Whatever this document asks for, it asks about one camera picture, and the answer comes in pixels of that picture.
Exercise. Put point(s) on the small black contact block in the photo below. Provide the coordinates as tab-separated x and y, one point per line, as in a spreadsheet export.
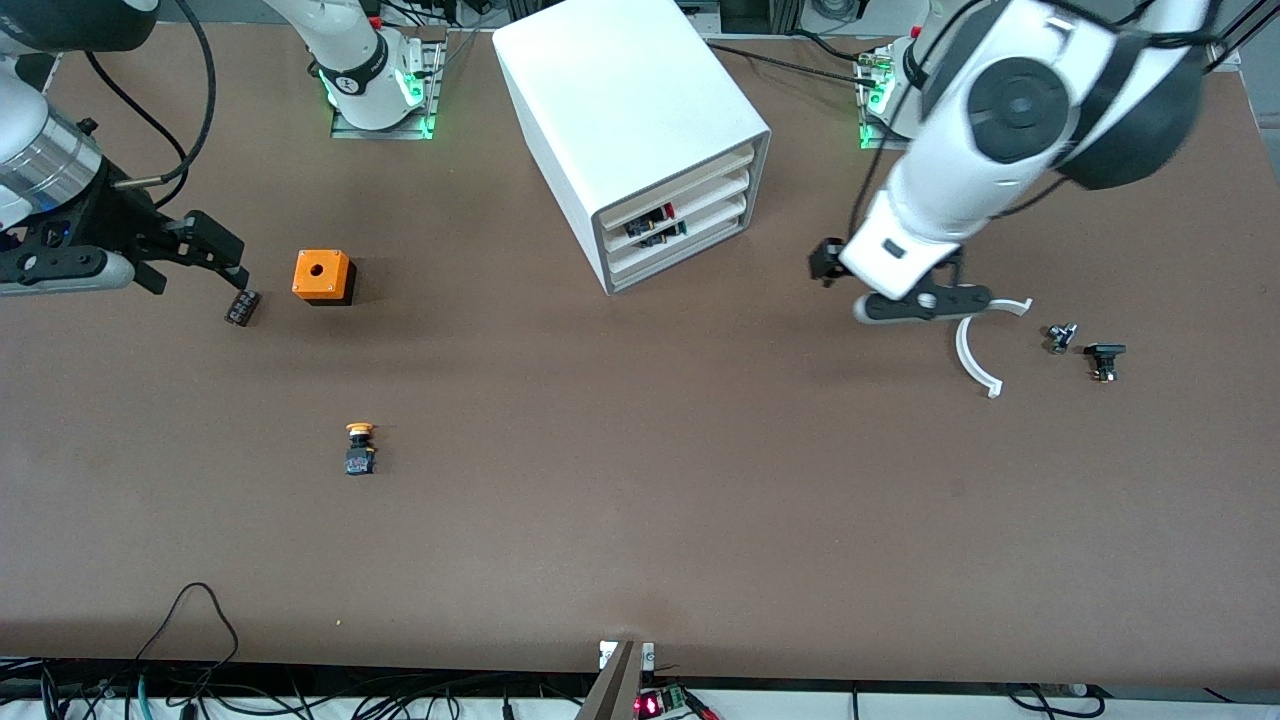
243	307

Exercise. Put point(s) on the small white mounting bracket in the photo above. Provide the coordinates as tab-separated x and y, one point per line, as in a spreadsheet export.
648	655

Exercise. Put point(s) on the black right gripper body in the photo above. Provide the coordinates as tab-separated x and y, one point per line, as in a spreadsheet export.
112	222

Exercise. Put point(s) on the circuit board with red light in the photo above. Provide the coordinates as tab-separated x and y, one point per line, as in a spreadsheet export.
662	702

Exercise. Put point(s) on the green mushroom push button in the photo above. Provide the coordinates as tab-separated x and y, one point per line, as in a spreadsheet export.
665	236

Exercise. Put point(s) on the orange button enclosure box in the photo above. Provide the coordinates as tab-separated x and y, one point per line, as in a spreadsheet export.
320	272

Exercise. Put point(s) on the small black silver part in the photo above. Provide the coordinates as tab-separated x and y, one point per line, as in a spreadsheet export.
1061	338

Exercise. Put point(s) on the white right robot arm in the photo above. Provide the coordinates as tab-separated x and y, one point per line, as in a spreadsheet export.
40	150

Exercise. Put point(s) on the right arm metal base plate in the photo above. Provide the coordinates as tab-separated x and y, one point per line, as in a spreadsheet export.
432	95

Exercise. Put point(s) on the white curved plastic clip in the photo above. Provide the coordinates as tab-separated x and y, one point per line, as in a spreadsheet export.
964	350

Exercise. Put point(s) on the yellow mushroom push button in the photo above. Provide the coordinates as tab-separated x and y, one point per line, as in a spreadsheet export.
359	455

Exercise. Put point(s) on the grey camera mounting post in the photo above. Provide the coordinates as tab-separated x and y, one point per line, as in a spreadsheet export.
612	690

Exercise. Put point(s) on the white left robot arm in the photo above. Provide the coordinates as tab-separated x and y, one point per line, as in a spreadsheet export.
960	170

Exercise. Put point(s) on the small black switch part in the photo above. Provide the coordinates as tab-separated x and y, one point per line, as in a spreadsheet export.
1104	355

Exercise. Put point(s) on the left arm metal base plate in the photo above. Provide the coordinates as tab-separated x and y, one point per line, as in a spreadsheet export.
868	125

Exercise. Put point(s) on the red mushroom push button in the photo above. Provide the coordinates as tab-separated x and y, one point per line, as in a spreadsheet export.
650	222

